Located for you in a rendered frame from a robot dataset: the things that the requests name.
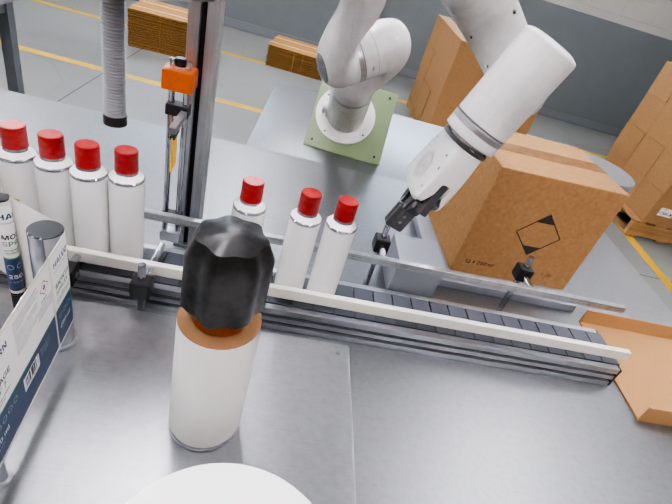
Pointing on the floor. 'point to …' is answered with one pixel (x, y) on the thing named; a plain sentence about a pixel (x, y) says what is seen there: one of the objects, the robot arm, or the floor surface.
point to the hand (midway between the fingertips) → (399, 216)
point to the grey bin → (614, 173)
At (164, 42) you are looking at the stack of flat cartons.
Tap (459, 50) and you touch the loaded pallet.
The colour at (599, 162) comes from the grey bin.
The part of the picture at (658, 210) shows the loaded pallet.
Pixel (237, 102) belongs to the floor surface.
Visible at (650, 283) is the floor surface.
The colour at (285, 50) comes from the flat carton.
